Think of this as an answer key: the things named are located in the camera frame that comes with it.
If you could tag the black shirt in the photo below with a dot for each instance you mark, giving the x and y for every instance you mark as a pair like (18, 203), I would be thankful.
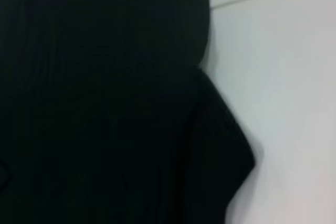
(105, 103)

